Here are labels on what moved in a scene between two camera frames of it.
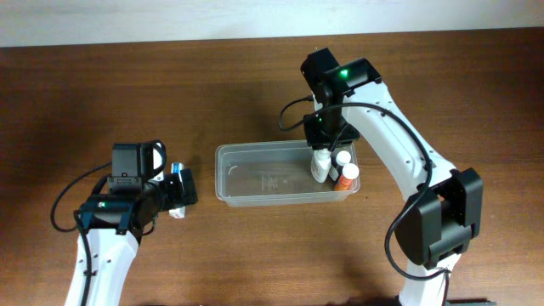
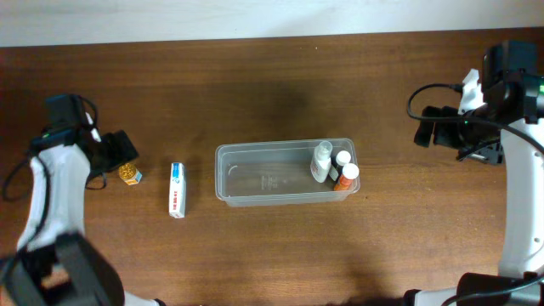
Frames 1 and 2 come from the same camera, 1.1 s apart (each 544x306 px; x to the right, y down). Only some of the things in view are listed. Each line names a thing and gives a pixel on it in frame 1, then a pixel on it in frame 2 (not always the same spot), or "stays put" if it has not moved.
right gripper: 318,140 to 490,152
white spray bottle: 320,164 stays put
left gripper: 177,198 to 120,154
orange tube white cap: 350,172 stays put
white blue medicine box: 179,212 stays put
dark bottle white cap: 337,162 stays put
